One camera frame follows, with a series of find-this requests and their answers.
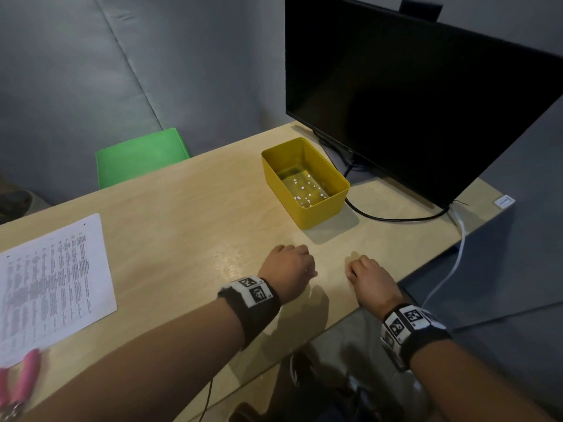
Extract person's left hand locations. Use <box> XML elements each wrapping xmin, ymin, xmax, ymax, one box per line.
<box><xmin>258</xmin><ymin>244</ymin><xmax>318</xmax><ymax>305</ymax></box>

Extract person's right hand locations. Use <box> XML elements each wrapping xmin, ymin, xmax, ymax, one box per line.
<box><xmin>346</xmin><ymin>255</ymin><xmax>405</xmax><ymax>320</ymax></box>

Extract person's left forearm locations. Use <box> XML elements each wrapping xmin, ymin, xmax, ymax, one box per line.
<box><xmin>18</xmin><ymin>297</ymin><xmax>245</xmax><ymax>422</ymax></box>

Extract person's right forearm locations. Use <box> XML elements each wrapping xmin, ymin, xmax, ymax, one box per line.
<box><xmin>410</xmin><ymin>339</ymin><xmax>556</xmax><ymax>422</ymax></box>

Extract small screws in bin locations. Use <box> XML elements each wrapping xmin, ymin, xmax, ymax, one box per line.
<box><xmin>291</xmin><ymin>171</ymin><xmax>327</xmax><ymax>209</ymax></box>

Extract yellow plastic bin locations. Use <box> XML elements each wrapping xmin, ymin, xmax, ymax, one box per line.
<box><xmin>261</xmin><ymin>137</ymin><xmax>351</xmax><ymax>230</ymax></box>

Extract black left wrist band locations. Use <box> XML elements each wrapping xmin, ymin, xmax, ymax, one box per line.
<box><xmin>217</xmin><ymin>275</ymin><xmax>281</xmax><ymax>351</ymax></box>

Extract black wrist band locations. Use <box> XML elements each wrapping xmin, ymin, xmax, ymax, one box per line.
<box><xmin>380</xmin><ymin>303</ymin><xmax>452</xmax><ymax>372</ymax></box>
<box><xmin>217</xmin><ymin>275</ymin><xmax>281</xmax><ymax>351</ymax></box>

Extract black right wrist band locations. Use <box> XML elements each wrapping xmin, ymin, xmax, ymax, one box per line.
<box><xmin>380</xmin><ymin>303</ymin><xmax>452</xmax><ymax>372</ymax></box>

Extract green chair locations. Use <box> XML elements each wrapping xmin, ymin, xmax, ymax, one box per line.
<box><xmin>95</xmin><ymin>127</ymin><xmax>191</xmax><ymax>190</ymax></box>

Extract black computer monitor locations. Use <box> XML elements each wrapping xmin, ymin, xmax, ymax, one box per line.
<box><xmin>284</xmin><ymin>0</ymin><xmax>563</xmax><ymax>211</ymax></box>

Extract printed white paper sheet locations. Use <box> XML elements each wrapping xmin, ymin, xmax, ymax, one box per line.
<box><xmin>0</xmin><ymin>213</ymin><xmax>118</xmax><ymax>368</ymax></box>

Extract white cable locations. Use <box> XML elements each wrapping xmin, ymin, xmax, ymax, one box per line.
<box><xmin>421</xmin><ymin>205</ymin><xmax>467</xmax><ymax>309</ymax></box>

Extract thin black cable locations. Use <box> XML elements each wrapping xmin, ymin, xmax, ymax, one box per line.
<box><xmin>196</xmin><ymin>377</ymin><xmax>214</xmax><ymax>422</ymax></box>

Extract pink handled pliers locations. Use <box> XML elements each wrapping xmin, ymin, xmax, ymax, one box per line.
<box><xmin>0</xmin><ymin>349</ymin><xmax>42</xmax><ymax>422</ymax></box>

